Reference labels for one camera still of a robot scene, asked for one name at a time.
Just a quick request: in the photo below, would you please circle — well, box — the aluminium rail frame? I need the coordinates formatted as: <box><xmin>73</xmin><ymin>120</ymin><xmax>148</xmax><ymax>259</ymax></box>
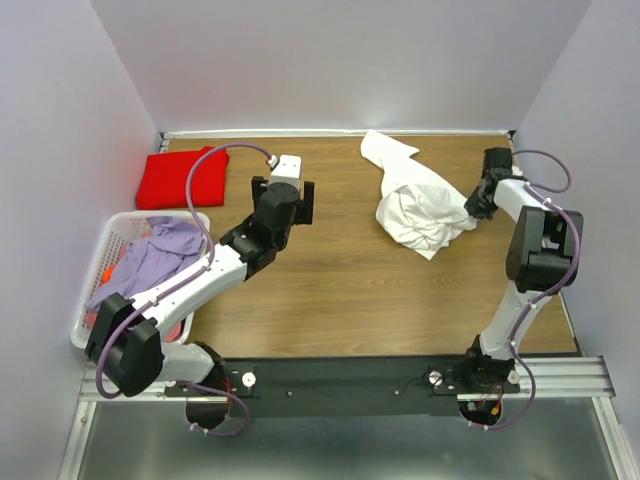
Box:
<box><xmin>59</xmin><ymin>356</ymin><xmax>637</xmax><ymax>479</ymax></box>

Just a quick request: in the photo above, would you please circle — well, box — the orange pink garment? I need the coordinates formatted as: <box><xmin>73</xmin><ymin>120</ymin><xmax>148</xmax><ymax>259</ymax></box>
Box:
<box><xmin>82</xmin><ymin>244</ymin><xmax>184</xmax><ymax>343</ymax></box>

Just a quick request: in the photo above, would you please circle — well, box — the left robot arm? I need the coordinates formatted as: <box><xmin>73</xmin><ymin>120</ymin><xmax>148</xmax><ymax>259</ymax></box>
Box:
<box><xmin>85</xmin><ymin>177</ymin><xmax>315</xmax><ymax>399</ymax></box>

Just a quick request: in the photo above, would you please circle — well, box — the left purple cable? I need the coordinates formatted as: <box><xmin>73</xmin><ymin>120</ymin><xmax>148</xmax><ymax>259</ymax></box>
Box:
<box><xmin>94</xmin><ymin>143</ymin><xmax>274</xmax><ymax>439</ymax></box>

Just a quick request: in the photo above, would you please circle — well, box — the lavender t-shirt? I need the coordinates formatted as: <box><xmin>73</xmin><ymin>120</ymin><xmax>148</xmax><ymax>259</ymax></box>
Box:
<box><xmin>86</xmin><ymin>216</ymin><xmax>205</xmax><ymax>312</ymax></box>

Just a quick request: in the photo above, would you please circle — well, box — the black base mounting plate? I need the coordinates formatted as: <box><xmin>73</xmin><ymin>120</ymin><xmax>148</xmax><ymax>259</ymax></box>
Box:
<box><xmin>164</xmin><ymin>356</ymin><xmax>521</xmax><ymax>420</ymax></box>

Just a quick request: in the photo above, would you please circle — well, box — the white t-shirt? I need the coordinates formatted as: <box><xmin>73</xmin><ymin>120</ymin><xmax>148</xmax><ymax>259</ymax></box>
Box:
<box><xmin>360</xmin><ymin>130</ymin><xmax>477</xmax><ymax>261</ymax></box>

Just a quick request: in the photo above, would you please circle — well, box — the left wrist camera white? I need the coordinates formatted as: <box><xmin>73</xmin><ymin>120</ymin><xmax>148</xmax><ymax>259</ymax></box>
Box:
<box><xmin>267</xmin><ymin>155</ymin><xmax>302</xmax><ymax>189</ymax></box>

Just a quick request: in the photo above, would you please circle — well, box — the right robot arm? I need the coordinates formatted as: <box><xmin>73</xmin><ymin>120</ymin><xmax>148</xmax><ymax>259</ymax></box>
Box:
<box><xmin>454</xmin><ymin>147</ymin><xmax>584</xmax><ymax>392</ymax></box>

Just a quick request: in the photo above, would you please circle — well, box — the folded red t-shirt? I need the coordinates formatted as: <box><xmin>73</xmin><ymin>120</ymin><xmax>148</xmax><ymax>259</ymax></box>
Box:
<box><xmin>135</xmin><ymin>146</ymin><xmax>229</xmax><ymax>210</ymax></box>

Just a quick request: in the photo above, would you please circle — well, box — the white plastic laundry basket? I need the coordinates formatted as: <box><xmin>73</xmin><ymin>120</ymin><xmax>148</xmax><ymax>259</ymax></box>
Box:
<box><xmin>71</xmin><ymin>210</ymin><xmax>210</xmax><ymax>349</ymax></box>

